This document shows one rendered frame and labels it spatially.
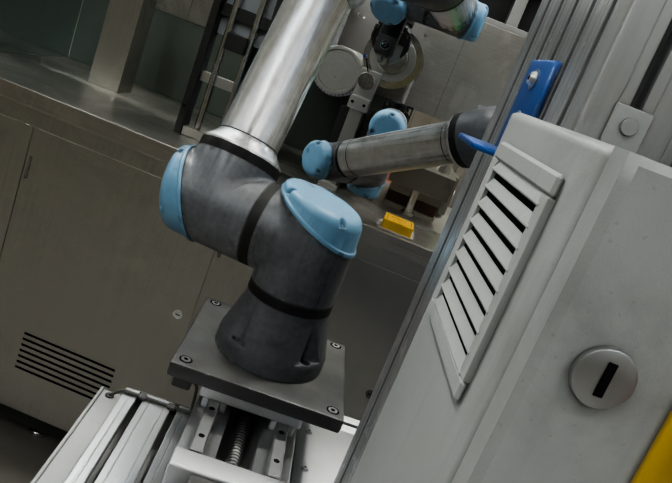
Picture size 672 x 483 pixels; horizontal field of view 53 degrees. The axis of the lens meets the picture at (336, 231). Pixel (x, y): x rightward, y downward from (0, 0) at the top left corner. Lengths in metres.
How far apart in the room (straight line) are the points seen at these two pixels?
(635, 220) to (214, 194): 0.64
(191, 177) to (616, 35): 0.55
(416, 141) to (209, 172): 0.45
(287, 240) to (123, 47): 1.23
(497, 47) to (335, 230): 1.33
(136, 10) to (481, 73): 0.98
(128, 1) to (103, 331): 0.87
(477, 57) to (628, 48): 1.57
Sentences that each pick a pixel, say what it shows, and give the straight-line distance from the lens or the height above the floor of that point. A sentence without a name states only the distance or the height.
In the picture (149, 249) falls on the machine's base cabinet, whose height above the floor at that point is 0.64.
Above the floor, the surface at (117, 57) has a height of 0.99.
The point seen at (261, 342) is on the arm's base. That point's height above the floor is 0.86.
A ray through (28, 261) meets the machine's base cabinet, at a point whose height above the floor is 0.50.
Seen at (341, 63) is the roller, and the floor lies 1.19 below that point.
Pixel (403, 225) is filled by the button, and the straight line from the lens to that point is 1.50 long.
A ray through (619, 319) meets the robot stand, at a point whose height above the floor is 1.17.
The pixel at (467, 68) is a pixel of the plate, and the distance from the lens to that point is 2.06.
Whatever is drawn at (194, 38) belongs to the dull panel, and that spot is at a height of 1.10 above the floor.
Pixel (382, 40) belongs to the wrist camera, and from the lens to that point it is 1.54.
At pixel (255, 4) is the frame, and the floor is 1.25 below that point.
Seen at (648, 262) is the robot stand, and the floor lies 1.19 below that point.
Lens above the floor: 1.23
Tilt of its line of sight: 14 degrees down
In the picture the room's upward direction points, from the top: 21 degrees clockwise
